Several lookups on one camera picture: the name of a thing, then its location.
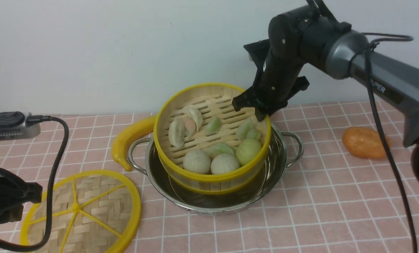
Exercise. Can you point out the small green dumpling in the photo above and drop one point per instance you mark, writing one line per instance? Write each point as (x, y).
(254, 134)

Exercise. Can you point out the yellow woven steamer lid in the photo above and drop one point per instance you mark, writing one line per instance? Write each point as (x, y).
(94, 212)

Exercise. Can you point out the white dumpling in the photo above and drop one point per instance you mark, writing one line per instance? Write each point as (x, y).
(177, 133)

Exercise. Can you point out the pale yellow dumpling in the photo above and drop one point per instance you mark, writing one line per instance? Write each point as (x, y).
(196, 116)

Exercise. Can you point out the white round bun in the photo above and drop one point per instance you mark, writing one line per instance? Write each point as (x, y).
(197, 161)

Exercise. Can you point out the yellow bamboo steamer basket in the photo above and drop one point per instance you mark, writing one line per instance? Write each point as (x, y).
(211, 99)

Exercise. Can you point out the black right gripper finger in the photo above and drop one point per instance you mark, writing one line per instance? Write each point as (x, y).
(246, 99)
(261, 112)

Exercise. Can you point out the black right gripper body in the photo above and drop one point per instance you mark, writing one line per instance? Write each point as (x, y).
(278, 66)

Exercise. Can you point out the pink dumpling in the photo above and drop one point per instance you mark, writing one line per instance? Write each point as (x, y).
(190, 127)

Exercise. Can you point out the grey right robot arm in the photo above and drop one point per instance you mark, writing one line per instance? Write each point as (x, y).
(311, 35)

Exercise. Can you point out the pale green round bun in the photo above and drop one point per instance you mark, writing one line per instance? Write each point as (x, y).
(219, 148)

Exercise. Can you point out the pink checkered tablecloth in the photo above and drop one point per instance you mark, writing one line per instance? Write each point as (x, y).
(328, 202)

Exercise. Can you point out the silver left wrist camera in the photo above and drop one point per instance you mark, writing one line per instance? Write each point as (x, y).
(14, 126)

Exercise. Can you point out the cream round bun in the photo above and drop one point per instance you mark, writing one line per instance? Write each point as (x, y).
(224, 163)

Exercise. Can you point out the brown potato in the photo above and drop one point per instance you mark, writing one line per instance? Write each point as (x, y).
(364, 143)

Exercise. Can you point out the stainless steel pot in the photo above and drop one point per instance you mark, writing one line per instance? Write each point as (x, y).
(272, 169)

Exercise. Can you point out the yellow banana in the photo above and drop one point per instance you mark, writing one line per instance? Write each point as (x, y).
(126, 137)

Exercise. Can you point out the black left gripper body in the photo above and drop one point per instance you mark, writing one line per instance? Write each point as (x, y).
(14, 193)

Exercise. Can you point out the light green dumpling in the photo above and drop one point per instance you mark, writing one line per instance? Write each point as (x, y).
(243, 129)

